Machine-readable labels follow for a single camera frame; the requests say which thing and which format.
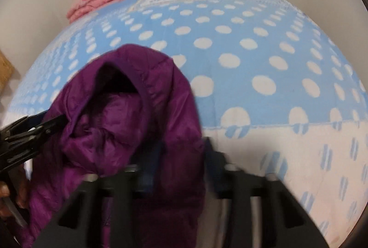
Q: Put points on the purple hooded puffer jacket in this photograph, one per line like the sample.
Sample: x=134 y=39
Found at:
x=115 y=127

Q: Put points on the person's left hand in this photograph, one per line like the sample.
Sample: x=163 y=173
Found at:
x=20 y=193

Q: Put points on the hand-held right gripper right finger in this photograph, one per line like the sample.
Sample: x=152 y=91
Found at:
x=215 y=170

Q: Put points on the beige floral window curtain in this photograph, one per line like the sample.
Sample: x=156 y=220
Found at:
x=4 y=69

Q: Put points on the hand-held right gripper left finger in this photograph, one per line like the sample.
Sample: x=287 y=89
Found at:
x=120 y=187

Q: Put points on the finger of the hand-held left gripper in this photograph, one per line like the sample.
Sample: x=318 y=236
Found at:
x=17 y=156
x=28 y=131

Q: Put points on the polka dot bedspread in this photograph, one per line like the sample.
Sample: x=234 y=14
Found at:
x=258 y=63

